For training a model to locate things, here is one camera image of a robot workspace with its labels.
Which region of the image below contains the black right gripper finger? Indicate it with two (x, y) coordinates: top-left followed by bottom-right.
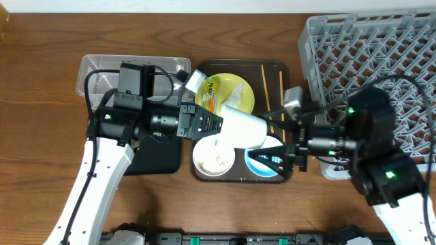
(261, 108), (299, 131)
(248, 146), (290, 177)

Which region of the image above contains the blue plastic bowl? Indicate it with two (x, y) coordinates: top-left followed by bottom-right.
(245, 135), (283, 178)

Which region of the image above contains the green yellow snack wrapper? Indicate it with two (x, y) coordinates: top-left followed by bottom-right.
(200, 77), (220, 113)

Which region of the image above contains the white pink bowl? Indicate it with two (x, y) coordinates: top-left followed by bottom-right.
(192, 135), (236, 177)

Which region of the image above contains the white tissue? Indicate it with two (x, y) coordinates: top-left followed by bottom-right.
(222, 82), (244, 108)

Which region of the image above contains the white plastic cup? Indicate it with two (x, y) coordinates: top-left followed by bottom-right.
(217, 105), (268, 149)

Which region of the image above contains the pile of rice leftovers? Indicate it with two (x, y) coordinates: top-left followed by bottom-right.
(199, 155), (230, 174)

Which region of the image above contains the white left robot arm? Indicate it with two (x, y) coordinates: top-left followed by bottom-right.
(46, 103), (223, 244)

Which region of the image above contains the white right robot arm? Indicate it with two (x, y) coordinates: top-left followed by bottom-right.
(248, 87), (435, 244)

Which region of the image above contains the black waste tray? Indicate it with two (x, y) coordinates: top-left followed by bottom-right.
(124, 135), (181, 176)

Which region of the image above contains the grey dishwasher rack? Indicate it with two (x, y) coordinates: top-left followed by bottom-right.
(298, 10), (435, 173)

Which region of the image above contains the clear plastic bin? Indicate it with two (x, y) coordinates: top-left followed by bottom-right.
(76, 54), (191, 105)

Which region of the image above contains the right wooden chopstick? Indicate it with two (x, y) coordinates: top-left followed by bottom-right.
(279, 71), (286, 143)

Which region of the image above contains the wooden chopstick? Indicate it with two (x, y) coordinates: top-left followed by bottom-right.
(261, 64), (274, 133)
(279, 71), (286, 143)

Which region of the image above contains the left wooden chopstick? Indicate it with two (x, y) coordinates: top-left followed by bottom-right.
(261, 64), (274, 133)

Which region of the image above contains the dark brown serving tray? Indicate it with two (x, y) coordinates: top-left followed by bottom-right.
(191, 59), (290, 184)

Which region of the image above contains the yellow plastic plate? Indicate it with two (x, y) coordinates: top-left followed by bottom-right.
(194, 73), (255, 116)

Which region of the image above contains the black rail at table edge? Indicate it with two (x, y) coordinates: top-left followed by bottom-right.
(100, 223), (396, 245)

